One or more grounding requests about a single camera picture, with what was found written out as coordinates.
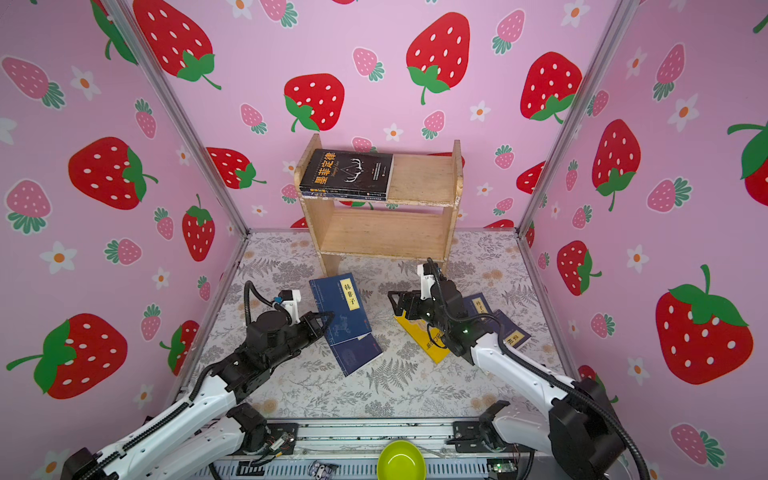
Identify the dark portrait cover book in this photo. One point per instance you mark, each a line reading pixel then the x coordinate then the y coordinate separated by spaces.
pixel 343 195

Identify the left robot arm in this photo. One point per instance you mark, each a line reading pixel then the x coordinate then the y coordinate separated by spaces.
pixel 212 420

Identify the black book yellow title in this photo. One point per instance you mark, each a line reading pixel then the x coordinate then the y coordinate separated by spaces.
pixel 348 171

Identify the green bowl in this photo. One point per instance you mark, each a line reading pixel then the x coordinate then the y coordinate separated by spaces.
pixel 401 460

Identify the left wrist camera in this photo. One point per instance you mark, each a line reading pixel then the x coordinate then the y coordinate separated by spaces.
pixel 289 301

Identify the yellow cartoon cover book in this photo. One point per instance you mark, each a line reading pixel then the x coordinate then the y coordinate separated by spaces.
pixel 429 342

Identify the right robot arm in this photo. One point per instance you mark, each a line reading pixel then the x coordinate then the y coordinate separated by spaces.
pixel 579 429

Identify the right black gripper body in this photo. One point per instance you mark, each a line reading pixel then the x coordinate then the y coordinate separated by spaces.
pixel 428 315

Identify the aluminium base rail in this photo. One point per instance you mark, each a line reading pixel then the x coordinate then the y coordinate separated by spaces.
pixel 347 449

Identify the wooden two-tier shelf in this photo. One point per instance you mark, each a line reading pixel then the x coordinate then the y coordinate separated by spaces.
pixel 416 222

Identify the blue book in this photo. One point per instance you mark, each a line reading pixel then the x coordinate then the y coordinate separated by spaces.
pixel 514 335
pixel 341 296
pixel 355 353
pixel 476 304

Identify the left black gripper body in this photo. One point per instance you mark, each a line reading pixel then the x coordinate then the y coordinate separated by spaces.
pixel 295 339

